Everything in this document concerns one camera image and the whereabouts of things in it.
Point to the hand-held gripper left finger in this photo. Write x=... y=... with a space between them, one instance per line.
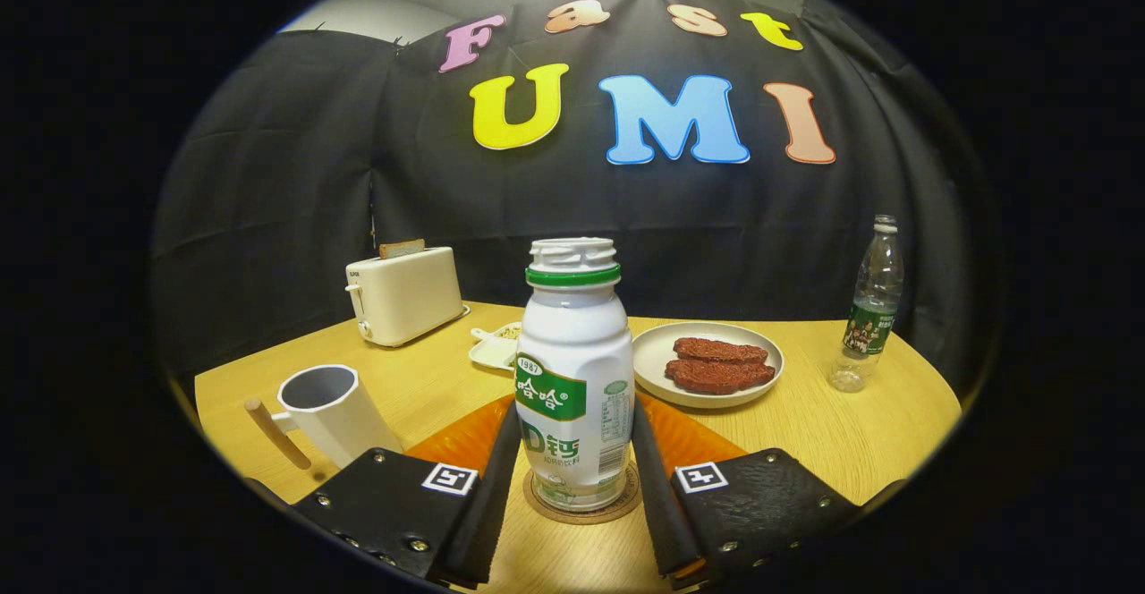
x=487 y=504

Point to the round cork coaster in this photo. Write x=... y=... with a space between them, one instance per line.
x=586 y=517

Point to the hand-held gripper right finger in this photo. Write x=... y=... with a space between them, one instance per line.
x=662 y=504

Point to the red meat slice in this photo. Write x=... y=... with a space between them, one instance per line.
x=716 y=377
x=720 y=350

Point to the bread slice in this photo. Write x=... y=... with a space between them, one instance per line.
x=402 y=249

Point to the cream toaster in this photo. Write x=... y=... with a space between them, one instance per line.
x=407 y=299

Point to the black backdrop cloth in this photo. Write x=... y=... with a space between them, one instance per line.
x=313 y=173

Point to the wooden table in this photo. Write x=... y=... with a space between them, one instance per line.
x=823 y=442

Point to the white divided bean dish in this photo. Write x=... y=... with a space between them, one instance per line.
x=492 y=352

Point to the white juice bottle green label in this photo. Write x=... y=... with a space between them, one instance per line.
x=572 y=352

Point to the clear plastic water bottle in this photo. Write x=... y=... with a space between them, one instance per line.
x=872 y=308

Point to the white round plate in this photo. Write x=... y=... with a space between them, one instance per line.
x=653 y=361

